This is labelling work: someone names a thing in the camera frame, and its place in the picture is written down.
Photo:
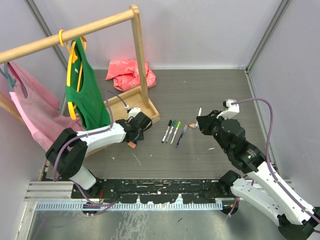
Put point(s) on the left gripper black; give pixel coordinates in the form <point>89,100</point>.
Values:
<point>140,137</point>

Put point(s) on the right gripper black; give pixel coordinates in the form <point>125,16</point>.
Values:
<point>205,121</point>

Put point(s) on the short white pen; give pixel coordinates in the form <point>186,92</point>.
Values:
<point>199,114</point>

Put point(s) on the white pen black tip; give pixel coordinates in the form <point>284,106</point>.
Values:
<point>166,133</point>

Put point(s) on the blue pen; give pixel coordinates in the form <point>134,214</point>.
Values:
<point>180,138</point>

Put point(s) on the long white green pen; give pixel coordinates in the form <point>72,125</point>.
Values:
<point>168,136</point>

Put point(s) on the white pen green tip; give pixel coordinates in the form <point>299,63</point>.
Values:
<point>174,135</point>

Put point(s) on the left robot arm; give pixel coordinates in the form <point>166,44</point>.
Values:
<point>68,151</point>

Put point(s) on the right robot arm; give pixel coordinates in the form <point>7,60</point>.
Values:
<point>294,217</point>

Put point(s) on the grey pencil orange tip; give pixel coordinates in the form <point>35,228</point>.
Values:
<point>193,125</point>

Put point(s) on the orange eraser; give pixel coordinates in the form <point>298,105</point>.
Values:
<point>131,144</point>

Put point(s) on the red patterned cloth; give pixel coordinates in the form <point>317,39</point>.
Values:
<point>124,73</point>

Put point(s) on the green tank top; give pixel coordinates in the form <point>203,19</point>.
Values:
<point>84,99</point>

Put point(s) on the pink shirt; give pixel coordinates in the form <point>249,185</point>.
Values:
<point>39,108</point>

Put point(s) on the grey blue hanger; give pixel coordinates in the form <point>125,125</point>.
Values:
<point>12,78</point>

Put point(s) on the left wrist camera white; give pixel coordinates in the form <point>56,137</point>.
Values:
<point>132,111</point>

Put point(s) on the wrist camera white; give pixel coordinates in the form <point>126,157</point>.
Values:
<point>230,109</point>
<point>132,111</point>

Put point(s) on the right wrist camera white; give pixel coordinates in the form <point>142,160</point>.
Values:
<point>230,109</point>

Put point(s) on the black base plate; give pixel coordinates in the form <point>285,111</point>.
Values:
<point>159,191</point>

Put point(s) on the white cable duct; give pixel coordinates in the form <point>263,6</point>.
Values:
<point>138,206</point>

